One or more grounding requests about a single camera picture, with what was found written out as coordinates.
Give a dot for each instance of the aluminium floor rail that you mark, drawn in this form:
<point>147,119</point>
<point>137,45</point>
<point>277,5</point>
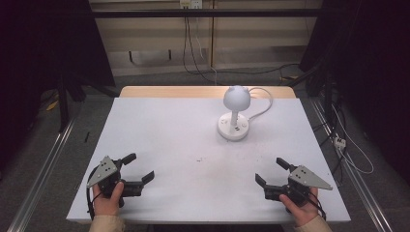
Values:
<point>38,180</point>
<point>357,180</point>

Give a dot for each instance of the person's right hand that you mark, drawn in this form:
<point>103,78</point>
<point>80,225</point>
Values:
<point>303,211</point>

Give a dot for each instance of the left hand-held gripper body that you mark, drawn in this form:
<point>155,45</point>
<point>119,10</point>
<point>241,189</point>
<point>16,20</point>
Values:
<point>106,175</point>

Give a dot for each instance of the white desk lamp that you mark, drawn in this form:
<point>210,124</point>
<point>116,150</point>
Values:
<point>236,100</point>

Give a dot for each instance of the small black floor piece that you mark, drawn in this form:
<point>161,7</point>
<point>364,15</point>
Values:
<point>86,137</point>

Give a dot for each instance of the white floor power strip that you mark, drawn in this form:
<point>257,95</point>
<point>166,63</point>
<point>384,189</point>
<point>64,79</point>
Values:
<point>339,142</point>

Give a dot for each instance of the person's left hand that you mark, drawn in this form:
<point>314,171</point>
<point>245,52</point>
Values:
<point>108,203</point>

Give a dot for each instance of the black curtain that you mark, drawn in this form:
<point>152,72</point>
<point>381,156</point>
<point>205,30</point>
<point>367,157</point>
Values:
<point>42,48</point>
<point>370,64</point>

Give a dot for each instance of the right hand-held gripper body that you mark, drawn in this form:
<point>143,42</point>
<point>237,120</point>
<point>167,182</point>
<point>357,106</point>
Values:
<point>298,185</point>

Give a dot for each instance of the white wall socket strip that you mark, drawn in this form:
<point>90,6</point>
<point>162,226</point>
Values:
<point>190,4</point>

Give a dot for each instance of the black horizontal frame bar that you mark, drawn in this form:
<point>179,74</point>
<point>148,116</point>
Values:
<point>206,13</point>

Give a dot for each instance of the yellow floor tape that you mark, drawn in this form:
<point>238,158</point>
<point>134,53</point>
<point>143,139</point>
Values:
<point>52,105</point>

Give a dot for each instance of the black metal stand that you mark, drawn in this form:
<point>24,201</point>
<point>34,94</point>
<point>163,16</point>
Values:
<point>63,103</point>

